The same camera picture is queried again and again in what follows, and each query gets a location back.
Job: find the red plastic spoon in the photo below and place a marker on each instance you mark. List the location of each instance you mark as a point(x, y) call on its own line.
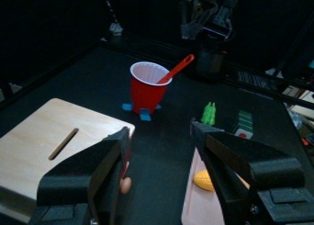
point(177, 69)

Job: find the wooden cutting board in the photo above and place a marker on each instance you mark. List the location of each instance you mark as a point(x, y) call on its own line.
point(49, 143)

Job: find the yellow toy corn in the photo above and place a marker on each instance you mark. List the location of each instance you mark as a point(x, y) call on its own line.
point(204, 180)

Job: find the green striped small box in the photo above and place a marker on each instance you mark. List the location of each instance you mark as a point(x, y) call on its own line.
point(245, 124)

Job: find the red plastic cup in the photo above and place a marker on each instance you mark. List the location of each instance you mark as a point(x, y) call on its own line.
point(146, 92)

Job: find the blue tape piece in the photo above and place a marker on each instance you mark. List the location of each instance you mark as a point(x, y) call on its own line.
point(145, 114)
point(158, 106)
point(128, 106)

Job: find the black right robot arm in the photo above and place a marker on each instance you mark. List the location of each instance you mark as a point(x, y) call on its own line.
point(213, 36)

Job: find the pink plate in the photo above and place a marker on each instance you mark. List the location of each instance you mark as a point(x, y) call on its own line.
point(198, 201)

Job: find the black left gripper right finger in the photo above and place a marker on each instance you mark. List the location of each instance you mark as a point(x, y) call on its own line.
point(245, 170)

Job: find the green toy vegetable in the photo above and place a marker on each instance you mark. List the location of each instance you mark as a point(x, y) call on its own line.
point(209, 114)

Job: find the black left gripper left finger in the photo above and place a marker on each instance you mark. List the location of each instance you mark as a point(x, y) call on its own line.
point(82, 176)

